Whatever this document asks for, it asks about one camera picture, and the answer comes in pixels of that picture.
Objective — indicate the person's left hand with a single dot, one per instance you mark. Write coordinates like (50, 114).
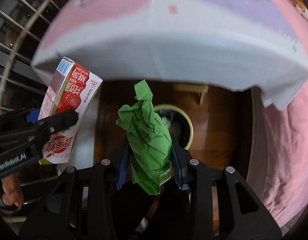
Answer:
(12, 192)

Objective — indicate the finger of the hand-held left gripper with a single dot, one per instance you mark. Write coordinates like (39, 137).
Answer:
(32, 115)
(61, 121)

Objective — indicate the pink bed blanket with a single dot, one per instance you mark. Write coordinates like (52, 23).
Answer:
(281, 155)

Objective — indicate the cartoon printed tablecloth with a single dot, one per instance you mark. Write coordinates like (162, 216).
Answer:
(169, 42)

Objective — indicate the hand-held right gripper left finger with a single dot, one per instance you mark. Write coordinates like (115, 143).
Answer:
(124, 165)

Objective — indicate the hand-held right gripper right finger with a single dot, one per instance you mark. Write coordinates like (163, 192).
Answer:
(180, 170)

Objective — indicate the red pink drink carton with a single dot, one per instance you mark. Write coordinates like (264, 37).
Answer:
(73, 87)

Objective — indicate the wooden table leg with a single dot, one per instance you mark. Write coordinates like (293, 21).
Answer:
(191, 90)

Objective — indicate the green paper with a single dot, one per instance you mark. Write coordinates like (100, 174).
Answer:
(146, 142)

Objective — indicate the dark blue bin yellow rim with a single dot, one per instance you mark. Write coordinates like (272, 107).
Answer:
(180, 135)

